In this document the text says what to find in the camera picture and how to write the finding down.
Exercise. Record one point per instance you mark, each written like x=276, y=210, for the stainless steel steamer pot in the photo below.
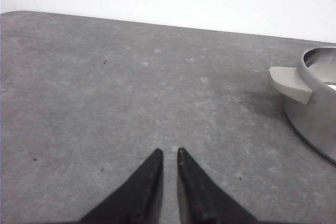
x=309, y=97

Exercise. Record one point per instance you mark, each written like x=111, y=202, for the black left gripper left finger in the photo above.
x=137, y=200

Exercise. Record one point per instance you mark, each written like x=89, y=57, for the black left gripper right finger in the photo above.
x=201, y=200

